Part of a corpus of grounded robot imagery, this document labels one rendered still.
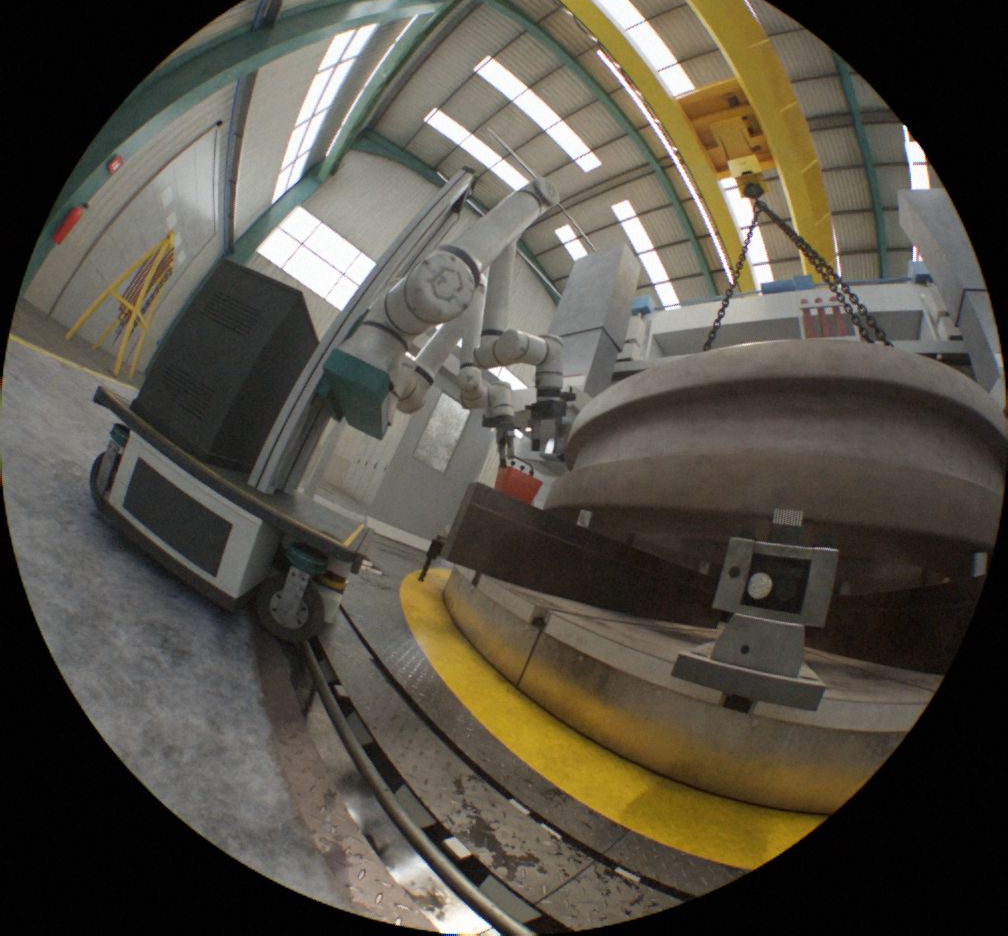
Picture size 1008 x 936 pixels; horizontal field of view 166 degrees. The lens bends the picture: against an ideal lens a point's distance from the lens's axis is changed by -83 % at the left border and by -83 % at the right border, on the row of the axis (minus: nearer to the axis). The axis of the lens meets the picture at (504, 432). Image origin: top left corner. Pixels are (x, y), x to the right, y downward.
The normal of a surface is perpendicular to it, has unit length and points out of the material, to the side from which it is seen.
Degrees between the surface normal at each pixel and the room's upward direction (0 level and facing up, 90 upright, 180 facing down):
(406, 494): 90
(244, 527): 90
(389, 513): 90
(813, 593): 90
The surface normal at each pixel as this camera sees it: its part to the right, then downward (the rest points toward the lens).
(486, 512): 0.38, -0.16
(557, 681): -0.75, -0.46
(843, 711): -0.59, -0.46
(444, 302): 0.61, 0.18
